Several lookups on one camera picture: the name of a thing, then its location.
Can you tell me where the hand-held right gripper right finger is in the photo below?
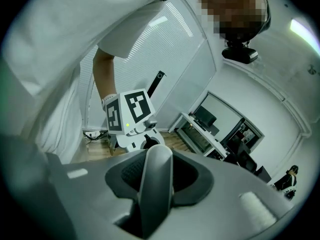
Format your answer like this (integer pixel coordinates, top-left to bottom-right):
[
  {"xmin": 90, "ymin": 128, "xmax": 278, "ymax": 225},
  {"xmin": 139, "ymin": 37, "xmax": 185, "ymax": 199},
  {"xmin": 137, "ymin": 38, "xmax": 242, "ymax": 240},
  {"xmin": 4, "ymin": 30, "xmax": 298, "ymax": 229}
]
[{"xmin": 159, "ymin": 151, "xmax": 298, "ymax": 240}]

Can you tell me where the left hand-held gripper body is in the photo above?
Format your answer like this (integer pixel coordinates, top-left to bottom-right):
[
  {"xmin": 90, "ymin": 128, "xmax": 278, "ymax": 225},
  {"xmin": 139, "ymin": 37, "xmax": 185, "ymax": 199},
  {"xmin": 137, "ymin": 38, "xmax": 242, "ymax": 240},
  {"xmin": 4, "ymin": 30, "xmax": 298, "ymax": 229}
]
[{"xmin": 104, "ymin": 88, "xmax": 166, "ymax": 154}]

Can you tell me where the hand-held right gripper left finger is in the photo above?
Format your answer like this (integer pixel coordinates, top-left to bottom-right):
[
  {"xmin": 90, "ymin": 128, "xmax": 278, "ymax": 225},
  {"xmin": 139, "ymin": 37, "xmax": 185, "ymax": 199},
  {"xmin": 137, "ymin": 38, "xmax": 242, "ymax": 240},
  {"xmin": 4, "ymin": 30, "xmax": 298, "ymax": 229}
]
[{"xmin": 46, "ymin": 150, "xmax": 148, "ymax": 240}]

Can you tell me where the person's left forearm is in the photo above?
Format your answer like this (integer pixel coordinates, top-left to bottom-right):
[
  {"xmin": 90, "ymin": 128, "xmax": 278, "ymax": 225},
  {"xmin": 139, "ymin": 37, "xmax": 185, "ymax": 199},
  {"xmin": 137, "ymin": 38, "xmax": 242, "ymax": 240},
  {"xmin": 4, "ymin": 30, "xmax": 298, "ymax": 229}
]
[{"xmin": 92, "ymin": 47, "xmax": 117, "ymax": 101}]

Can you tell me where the white wristband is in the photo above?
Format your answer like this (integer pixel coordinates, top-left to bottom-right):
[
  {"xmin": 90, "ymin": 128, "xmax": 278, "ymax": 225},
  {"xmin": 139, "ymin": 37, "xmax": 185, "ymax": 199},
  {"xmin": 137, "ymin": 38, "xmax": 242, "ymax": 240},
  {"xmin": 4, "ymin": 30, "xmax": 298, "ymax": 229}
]
[{"xmin": 101, "ymin": 93, "xmax": 118, "ymax": 112}]

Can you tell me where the white power strip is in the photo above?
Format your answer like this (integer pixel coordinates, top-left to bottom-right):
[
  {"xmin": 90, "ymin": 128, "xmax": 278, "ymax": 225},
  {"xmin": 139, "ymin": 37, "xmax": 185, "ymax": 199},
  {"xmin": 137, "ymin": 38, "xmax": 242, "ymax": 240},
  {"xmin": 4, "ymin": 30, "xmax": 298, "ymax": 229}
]
[{"xmin": 84, "ymin": 130, "xmax": 108, "ymax": 141}]

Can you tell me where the white desk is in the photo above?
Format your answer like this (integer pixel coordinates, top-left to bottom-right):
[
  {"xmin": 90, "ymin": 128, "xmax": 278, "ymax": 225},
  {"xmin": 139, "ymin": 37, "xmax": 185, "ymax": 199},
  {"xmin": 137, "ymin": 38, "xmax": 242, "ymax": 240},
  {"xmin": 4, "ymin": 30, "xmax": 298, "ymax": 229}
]
[{"xmin": 169, "ymin": 91, "xmax": 266, "ymax": 165}]

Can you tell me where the person's white shirt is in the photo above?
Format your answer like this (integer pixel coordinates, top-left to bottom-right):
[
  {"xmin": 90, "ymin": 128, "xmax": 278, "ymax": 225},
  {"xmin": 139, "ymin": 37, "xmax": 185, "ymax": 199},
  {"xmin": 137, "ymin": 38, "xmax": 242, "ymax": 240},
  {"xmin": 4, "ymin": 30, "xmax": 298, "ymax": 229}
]
[{"xmin": 0, "ymin": 0, "xmax": 181, "ymax": 157}]

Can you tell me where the person's head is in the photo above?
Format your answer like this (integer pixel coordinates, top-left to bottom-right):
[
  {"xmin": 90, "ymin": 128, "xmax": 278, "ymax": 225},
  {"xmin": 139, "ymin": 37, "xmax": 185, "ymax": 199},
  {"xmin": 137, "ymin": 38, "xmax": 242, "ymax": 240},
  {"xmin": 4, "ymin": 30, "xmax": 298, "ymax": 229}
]
[{"xmin": 192, "ymin": 0, "xmax": 272, "ymax": 42}]

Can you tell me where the ceiling light panel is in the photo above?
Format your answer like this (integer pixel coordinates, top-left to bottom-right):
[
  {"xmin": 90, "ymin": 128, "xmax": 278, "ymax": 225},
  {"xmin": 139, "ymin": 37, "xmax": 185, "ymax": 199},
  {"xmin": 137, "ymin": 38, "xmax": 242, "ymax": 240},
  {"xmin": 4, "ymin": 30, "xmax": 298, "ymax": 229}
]
[{"xmin": 289, "ymin": 18, "xmax": 320, "ymax": 57}]

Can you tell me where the black head camera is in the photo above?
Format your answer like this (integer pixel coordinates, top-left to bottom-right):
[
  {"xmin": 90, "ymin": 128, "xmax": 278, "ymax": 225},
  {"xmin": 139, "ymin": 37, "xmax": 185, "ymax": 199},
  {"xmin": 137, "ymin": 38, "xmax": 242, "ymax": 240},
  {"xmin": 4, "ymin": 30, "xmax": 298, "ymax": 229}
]
[{"xmin": 221, "ymin": 40, "xmax": 259, "ymax": 65}]

